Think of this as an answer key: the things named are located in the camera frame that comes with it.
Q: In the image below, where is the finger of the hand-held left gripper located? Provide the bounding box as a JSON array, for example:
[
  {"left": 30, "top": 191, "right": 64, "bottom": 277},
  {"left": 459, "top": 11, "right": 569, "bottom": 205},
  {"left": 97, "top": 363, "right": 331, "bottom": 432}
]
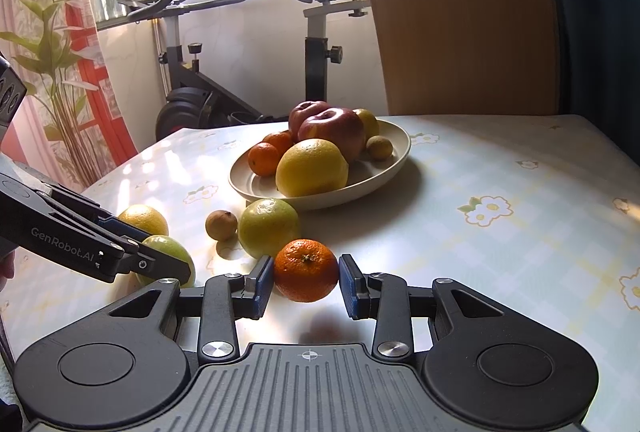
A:
[
  {"left": 116, "top": 237, "right": 191, "bottom": 289},
  {"left": 15, "top": 168, "right": 152, "bottom": 244}
]

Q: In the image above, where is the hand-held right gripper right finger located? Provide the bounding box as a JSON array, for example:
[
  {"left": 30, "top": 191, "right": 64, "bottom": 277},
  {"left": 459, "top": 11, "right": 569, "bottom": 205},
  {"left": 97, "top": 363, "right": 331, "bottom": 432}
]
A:
[{"left": 338, "top": 253, "right": 506, "bottom": 360}]

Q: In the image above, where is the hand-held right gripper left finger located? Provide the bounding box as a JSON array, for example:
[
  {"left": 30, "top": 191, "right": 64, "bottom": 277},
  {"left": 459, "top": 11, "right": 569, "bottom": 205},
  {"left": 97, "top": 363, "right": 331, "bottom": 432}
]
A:
[{"left": 107, "top": 254, "right": 276, "bottom": 363}]

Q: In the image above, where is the tangerine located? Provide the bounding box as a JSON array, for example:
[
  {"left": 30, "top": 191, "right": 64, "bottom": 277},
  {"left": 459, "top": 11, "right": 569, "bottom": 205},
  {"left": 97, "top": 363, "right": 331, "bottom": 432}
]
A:
[
  {"left": 262, "top": 131, "right": 295, "bottom": 158},
  {"left": 248, "top": 142, "right": 281, "bottom": 177},
  {"left": 273, "top": 239, "right": 339, "bottom": 303}
]

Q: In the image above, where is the cream round plate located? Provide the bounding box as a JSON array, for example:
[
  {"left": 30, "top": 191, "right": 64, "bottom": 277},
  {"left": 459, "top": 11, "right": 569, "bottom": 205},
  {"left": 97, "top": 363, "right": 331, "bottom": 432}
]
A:
[{"left": 228, "top": 118, "right": 412, "bottom": 211}]

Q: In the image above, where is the large yellow lemon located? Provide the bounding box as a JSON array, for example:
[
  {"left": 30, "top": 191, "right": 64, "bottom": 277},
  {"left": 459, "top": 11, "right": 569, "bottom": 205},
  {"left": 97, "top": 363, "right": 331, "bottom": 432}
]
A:
[{"left": 275, "top": 138, "right": 350, "bottom": 198}]

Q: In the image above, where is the small olive lime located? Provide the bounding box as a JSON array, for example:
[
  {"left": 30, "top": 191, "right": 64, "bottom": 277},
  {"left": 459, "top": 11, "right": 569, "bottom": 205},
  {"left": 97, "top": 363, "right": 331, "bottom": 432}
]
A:
[{"left": 366, "top": 135, "right": 392, "bottom": 160}]

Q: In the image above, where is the red yellow-streaked apple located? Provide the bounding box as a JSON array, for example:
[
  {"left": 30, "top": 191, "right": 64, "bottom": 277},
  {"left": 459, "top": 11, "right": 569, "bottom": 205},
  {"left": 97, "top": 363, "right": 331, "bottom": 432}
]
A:
[{"left": 297, "top": 108, "right": 366, "bottom": 163}]

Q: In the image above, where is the yellow-green orange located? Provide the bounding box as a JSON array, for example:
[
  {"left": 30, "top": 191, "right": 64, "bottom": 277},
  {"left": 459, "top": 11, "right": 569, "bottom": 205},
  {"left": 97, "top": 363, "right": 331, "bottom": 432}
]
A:
[{"left": 352, "top": 108, "right": 381, "bottom": 143}]

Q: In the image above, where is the dark red apple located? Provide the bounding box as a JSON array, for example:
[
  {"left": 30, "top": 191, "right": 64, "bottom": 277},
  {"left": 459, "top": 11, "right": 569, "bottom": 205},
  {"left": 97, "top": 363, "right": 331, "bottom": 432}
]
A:
[{"left": 288, "top": 100, "right": 333, "bottom": 140}]

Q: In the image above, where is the person's left hand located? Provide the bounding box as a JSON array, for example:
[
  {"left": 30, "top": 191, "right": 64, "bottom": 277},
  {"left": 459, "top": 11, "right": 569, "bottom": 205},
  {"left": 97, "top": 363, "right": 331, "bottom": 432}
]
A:
[{"left": 0, "top": 252, "right": 17, "bottom": 294}]

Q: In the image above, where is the small yellow lemon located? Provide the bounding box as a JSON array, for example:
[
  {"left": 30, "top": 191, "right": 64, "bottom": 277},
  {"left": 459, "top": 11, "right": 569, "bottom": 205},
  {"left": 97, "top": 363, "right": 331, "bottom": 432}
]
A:
[{"left": 118, "top": 204, "right": 170, "bottom": 238}]

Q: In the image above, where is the green orange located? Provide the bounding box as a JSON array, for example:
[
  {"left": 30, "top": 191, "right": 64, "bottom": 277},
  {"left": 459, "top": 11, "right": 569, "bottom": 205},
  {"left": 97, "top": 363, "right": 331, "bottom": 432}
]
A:
[{"left": 237, "top": 198, "right": 301, "bottom": 259}]

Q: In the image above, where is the small brown kiwi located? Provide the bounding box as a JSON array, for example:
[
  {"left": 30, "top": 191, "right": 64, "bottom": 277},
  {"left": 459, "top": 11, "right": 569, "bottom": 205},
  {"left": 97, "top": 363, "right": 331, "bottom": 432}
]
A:
[{"left": 205, "top": 210, "right": 238, "bottom": 242}]

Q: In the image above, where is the plant printed curtain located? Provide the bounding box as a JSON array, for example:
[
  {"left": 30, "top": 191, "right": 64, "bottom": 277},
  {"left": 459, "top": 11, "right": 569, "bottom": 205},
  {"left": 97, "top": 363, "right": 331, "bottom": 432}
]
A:
[{"left": 0, "top": 0, "right": 138, "bottom": 193}]

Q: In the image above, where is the black exercise bike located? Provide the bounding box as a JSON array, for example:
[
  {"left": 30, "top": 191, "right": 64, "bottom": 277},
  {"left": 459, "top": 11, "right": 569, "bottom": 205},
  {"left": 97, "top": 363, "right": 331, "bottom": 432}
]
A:
[{"left": 117, "top": 0, "right": 371, "bottom": 140}]

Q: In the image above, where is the wooden cabinet panel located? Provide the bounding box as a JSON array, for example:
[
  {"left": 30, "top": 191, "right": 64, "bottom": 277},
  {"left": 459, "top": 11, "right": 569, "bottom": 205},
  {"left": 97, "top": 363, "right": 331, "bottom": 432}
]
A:
[{"left": 347, "top": 0, "right": 561, "bottom": 117}]

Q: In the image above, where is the blue curtain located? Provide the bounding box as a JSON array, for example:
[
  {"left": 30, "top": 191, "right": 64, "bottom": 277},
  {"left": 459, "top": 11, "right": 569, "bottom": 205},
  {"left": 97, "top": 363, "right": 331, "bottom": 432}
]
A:
[{"left": 535, "top": 0, "right": 640, "bottom": 148}]

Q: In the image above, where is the metal wall hose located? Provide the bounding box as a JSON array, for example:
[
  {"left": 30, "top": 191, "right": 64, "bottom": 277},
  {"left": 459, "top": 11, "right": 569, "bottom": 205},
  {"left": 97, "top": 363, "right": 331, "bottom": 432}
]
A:
[{"left": 156, "top": 19, "right": 168, "bottom": 95}]

